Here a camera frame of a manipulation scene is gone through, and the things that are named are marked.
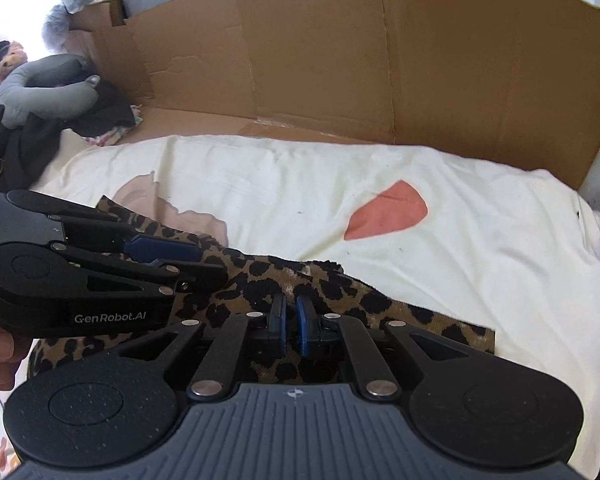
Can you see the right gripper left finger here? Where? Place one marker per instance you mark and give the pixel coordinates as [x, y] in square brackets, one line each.
[232, 347]

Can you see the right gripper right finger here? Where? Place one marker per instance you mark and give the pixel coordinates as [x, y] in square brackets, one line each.
[343, 338]

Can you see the black clothes pile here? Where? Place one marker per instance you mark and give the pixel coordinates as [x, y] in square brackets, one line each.
[26, 151]

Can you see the grey neck pillow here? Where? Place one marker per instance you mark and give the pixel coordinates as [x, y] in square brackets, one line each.
[61, 86]

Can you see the cream bear print bedsheet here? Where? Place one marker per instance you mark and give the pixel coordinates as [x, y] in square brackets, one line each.
[514, 251]

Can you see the small plush doll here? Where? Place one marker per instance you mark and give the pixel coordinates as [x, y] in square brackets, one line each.
[12, 56]

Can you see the brown cardboard sheet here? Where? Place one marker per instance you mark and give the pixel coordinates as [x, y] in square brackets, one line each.
[512, 81]

